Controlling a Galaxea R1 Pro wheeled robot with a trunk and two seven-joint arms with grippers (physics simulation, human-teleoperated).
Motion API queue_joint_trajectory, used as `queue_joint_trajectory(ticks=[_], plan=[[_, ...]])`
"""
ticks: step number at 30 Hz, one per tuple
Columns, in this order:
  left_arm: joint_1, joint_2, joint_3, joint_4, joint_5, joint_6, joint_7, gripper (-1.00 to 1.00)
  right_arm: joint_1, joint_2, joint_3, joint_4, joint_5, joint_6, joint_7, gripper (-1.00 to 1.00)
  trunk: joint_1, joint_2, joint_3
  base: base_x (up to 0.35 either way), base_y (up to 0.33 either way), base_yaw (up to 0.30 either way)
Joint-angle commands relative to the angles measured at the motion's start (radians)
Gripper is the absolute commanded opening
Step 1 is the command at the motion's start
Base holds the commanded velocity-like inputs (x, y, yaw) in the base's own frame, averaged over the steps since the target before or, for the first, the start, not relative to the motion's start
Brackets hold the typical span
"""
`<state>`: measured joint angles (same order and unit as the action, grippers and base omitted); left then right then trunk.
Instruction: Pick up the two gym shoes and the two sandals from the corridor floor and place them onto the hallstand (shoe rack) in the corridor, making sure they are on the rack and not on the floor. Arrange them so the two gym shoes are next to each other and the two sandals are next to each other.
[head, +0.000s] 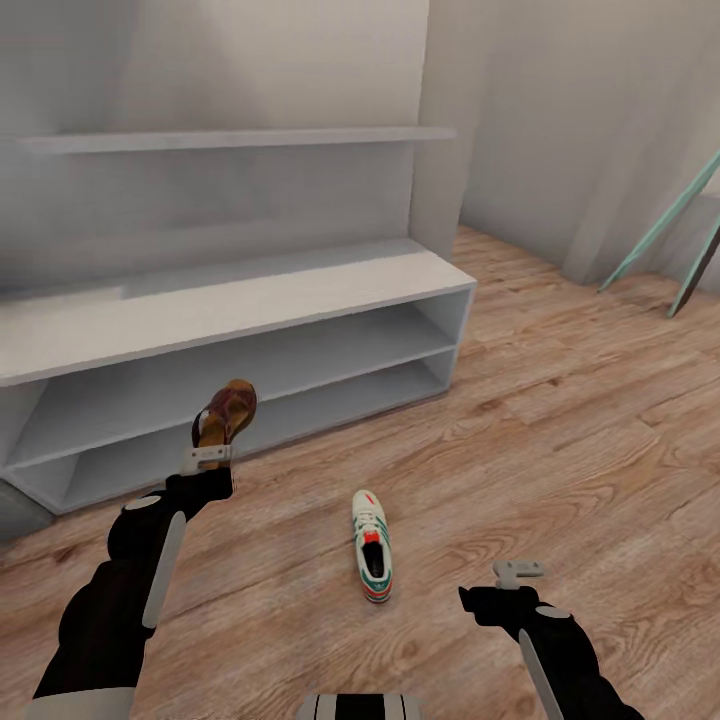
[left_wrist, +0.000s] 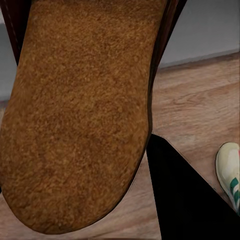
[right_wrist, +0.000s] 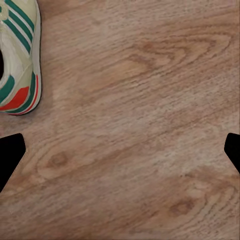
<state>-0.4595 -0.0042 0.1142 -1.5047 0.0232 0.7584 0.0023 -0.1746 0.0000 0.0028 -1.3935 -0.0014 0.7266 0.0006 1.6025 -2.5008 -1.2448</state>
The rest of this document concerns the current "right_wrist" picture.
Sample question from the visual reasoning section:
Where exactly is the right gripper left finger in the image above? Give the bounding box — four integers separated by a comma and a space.
0, 133, 26, 193

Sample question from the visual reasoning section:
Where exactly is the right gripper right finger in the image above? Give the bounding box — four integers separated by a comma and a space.
224, 133, 240, 173

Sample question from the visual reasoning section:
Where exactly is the gym shoe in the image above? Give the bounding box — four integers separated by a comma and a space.
0, 0, 43, 117

